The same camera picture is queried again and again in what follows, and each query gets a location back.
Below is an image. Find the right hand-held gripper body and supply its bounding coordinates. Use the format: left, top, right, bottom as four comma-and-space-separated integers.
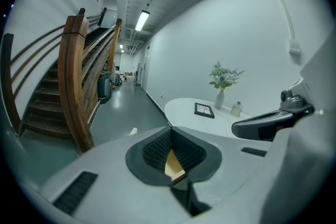
258, 31, 336, 224

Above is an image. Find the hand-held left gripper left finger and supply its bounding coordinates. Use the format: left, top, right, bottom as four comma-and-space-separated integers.
39, 127, 194, 224

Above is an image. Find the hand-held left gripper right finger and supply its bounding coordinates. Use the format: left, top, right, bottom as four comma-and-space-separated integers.
171, 127, 274, 224

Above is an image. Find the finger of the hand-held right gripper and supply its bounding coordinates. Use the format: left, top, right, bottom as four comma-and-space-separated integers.
231, 109, 295, 142

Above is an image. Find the white ceramic vase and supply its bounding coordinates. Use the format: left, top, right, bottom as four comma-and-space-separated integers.
214, 90, 225, 109

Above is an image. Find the blue and white flower bouquet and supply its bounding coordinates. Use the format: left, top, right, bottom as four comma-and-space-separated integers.
209, 61, 245, 92

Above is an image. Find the dark grey floor cleaning machine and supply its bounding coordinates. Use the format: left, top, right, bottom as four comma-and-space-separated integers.
97, 72, 112, 103

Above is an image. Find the brown wooden staircase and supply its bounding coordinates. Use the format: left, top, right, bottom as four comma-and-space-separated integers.
0, 7, 123, 155

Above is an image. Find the right gripper grey camera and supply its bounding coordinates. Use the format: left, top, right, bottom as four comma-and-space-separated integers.
279, 88, 314, 114

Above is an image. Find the black picture frame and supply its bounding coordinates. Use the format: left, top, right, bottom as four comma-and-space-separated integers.
194, 102, 215, 119

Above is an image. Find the white wall junction box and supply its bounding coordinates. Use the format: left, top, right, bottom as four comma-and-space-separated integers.
288, 39, 302, 55

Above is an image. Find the white wall conduit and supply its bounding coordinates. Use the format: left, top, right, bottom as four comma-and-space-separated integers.
271, 0, 296, 41

